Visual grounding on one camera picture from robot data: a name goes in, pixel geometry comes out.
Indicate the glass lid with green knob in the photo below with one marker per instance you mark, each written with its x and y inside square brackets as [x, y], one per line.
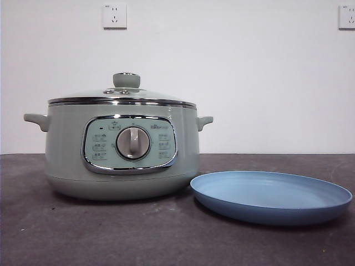
[126, 80]

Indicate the blue round plate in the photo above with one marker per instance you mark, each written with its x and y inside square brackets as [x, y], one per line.
[263, 194]

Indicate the pale green electric steamer pot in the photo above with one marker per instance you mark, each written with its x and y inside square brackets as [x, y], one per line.
[66, 138]

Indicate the white wall socket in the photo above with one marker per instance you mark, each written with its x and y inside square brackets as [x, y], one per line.
[115, 16]
[348, 18]

